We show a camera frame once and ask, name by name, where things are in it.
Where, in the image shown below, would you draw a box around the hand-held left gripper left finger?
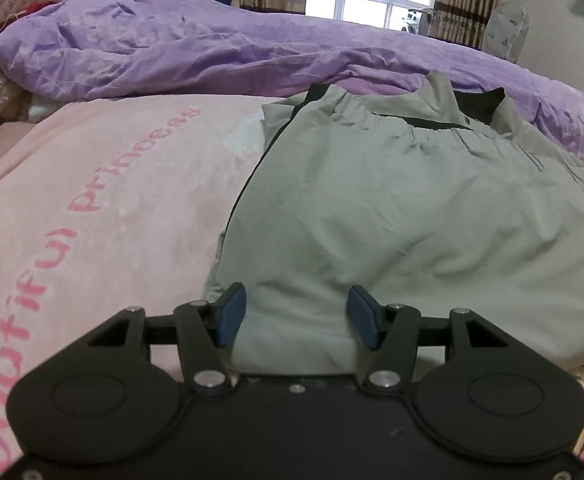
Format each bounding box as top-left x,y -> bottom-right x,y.
88,282 -> 249,391

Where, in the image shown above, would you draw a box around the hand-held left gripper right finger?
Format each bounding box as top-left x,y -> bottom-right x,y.
348,284 -> 512,392

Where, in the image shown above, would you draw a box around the pink printed blanket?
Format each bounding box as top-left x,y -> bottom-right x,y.
0,94 -> 584,477

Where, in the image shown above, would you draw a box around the purple duvet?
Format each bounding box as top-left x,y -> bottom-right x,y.
0,0 -> 584,167

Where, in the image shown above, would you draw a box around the fan with printed cover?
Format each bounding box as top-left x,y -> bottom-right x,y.
484,0 -> 531,67

